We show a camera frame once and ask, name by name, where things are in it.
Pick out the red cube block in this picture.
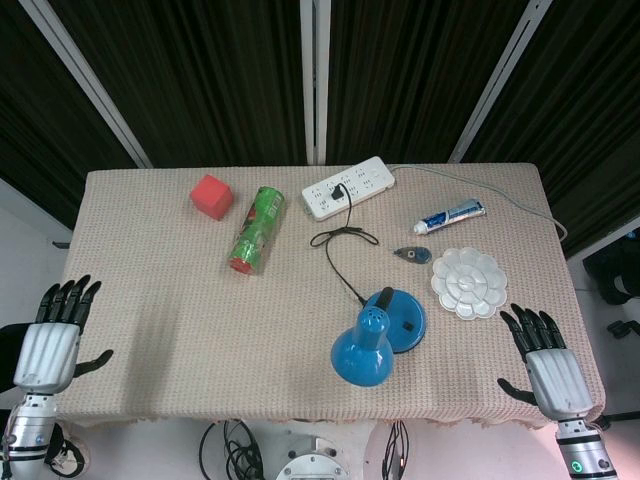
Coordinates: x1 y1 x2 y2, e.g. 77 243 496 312
189 174 235 222

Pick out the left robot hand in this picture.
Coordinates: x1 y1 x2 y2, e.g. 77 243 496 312
12 274 115 396

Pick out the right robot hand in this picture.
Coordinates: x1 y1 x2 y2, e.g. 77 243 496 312
496 302 595 422

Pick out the white blue toothpaste tube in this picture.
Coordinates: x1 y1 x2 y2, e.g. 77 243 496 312
412 197 488 235

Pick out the black lamp power cord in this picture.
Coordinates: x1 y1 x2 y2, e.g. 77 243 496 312
309 182 377 307

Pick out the blue correction tape dispenser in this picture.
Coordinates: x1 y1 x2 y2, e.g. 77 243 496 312
392 245 432 265

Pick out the green cylindrical can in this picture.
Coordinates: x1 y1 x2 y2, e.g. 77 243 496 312
227 185 287 276

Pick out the white power strip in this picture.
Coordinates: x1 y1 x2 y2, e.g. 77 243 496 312
300 156 396 222

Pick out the grey power strip cable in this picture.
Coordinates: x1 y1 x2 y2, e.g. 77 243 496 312
387 164 570 241

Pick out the white window frame post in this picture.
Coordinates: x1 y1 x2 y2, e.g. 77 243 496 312
18 0 154 169
299 0 331 166
447 0 555 164

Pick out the white flower paint palette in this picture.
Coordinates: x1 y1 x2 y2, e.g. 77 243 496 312
431 246 509 321

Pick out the beige woven tablecloth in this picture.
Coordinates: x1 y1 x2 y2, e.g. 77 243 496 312
53 162 606 432

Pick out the blue desk lamp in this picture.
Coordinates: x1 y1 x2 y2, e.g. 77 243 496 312
329 286 428 388

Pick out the black equipment on floor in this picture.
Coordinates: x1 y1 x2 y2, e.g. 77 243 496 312
582 230 640 306

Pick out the black red cable bundle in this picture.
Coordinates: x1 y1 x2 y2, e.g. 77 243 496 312
380 420 411 480

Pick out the grey metal robot mounting plate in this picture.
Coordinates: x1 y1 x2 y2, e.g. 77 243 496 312
274 433 352 480

